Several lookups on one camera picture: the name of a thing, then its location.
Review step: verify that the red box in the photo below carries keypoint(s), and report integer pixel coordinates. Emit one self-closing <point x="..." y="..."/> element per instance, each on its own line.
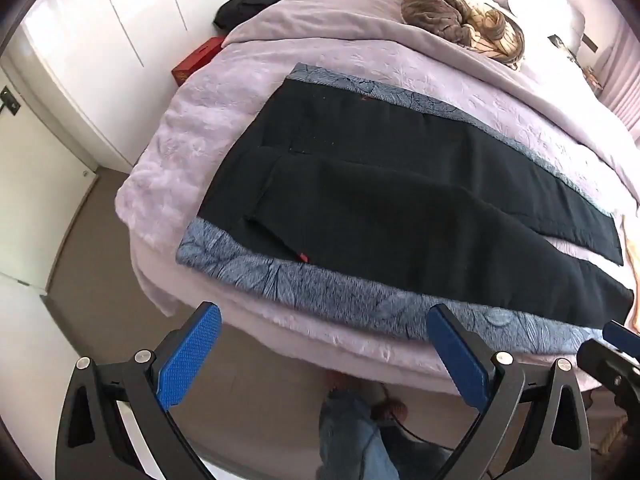
<point x="195" y="62"/>

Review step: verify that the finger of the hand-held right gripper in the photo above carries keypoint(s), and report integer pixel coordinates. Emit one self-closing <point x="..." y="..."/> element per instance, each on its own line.
<point x="622" y="334"/>
<point x="600" y="360"/>

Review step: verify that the orange cloth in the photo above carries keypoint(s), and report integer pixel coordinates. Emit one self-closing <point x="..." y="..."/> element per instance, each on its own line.
<point x="634" y="316"/>

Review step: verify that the black pants with patterned trim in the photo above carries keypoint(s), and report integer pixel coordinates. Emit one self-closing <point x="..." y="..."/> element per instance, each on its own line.
<point x="375" y="200"/>

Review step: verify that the grey-lilac duvet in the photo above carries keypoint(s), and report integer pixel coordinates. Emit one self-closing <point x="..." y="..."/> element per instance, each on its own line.
<point x="325" y="10"/>

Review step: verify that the beige striped cloth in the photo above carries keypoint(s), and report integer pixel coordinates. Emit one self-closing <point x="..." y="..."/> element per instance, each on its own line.
<point x="502" y="40"/>

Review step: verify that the white door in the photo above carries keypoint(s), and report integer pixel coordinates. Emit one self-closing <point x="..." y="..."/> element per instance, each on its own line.
<point x="35" y="185"/>

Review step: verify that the black door latch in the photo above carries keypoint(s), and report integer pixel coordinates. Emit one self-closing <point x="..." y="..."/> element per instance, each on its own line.
<point x="9" y="101"/>

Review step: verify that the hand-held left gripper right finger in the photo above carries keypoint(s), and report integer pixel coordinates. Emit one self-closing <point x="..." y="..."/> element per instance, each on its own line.
<point x="460" y="360"/>

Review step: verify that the white pillow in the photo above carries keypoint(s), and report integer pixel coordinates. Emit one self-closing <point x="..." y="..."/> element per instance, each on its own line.
<point x="540" y="10"/>

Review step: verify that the white wardrobe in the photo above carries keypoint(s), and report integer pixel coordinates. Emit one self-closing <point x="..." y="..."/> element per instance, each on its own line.
<point x="100" y="35"/>

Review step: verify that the black bag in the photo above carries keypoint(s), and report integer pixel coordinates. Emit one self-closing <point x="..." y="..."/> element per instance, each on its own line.
<point x="247" y="5"/>

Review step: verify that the pale curtain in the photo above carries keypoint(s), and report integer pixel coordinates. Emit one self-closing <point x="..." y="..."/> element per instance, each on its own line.
<point x="625" y="80"/>

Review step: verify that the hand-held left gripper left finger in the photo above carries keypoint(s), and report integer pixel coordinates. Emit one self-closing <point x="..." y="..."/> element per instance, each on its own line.
<point x="192" y="355"/>

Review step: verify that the person's leg in jeans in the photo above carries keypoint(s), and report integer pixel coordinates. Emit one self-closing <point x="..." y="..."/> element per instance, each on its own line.
<point x="350" y="440"/>

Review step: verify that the person's shoe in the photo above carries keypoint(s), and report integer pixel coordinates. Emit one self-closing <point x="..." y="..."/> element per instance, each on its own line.
<point x="391" y="408"/>

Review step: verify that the lilac embossed plush blanket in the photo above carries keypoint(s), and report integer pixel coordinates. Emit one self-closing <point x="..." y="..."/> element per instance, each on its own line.
<point x="450" y="95"/>

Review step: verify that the brown fuzzy cloth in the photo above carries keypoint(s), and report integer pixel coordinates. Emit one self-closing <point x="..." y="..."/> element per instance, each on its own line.
<point x="435" y="12"/>

